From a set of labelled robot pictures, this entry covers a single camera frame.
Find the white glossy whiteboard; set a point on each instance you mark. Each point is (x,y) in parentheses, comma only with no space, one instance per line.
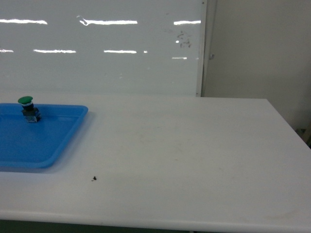
(156,47)

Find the green mushroom push button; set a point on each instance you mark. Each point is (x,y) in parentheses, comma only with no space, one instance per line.
(30,113)

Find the blue plastic tray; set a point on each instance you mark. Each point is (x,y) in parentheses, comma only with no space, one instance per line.
(37,145)

